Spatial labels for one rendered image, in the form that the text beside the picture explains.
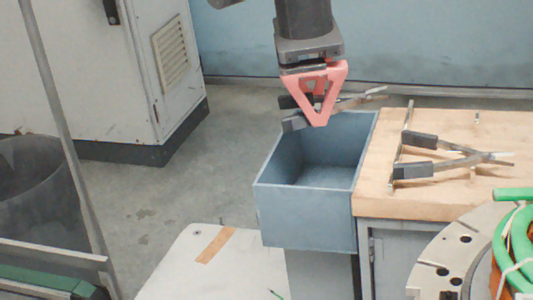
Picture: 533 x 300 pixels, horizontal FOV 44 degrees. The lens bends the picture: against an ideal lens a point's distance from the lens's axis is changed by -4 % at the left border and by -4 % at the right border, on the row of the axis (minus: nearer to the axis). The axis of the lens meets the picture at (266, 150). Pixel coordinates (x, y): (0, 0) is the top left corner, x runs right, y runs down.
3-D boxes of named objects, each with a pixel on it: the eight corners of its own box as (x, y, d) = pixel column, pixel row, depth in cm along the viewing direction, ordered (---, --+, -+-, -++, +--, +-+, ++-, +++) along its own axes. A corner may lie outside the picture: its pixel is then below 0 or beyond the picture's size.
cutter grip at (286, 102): (279, 110, 77) (276, 97, 76) (280, 107, 78) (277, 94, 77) (314, 107, 76) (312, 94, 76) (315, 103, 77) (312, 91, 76)
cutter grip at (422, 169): (393, 181, 67) (393, 167, 66) (392, 177, 67) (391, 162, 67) (434, 177, 66) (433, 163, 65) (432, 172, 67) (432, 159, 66)
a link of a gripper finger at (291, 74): (289, 141, 71) (277, 57, 66) (284, 109, 77) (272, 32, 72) (354, 131, 71) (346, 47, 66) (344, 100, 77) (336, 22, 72)
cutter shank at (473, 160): (434, 172, 66) (434, 167, 66) (431, 168, 67) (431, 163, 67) (490, 161, 66) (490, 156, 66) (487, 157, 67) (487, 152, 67)
